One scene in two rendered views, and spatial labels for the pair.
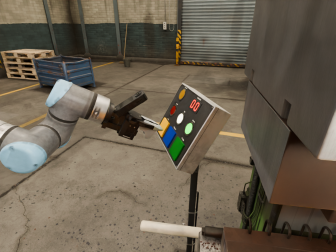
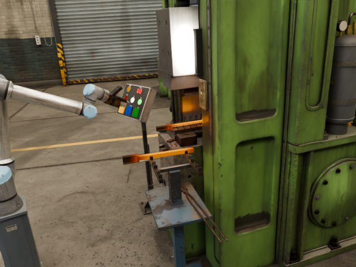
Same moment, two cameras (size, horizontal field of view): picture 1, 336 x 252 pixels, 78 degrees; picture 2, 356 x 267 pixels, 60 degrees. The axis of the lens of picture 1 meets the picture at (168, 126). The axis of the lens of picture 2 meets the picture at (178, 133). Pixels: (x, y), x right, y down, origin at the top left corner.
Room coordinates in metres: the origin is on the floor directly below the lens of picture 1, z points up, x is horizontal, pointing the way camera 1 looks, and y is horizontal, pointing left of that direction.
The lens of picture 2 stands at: (-1.60, 0.72, 1.69)
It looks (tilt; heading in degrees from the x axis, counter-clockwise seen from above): 20 degrees down; 334
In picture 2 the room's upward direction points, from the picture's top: 3 degrees counter-clockwise
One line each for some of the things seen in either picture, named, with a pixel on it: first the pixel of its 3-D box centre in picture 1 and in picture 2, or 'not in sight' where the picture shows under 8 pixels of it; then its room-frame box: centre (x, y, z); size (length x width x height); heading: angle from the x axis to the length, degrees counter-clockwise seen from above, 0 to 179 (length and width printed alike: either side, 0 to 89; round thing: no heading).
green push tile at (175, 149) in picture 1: (177, 148); (136, 113); (0.71, -0.04, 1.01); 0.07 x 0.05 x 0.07; 17
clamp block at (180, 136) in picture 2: not in sight; (186, 139); (0.09, -0.16, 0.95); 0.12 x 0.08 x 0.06; 82
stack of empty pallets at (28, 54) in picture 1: (31, 63); not in sight; (6.50, 4.14, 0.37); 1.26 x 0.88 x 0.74; 72
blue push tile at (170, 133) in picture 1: (170, 137); (129, 110); (0.81, -0.01, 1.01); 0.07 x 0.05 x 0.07; 17
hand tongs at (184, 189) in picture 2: not in sight; (198, 208); (-0.33, 0.00, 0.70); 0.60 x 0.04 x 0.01; 173
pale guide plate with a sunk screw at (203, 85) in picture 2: not in sight; (203, 94); (-0.06, -0.21, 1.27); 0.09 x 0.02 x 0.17; 172
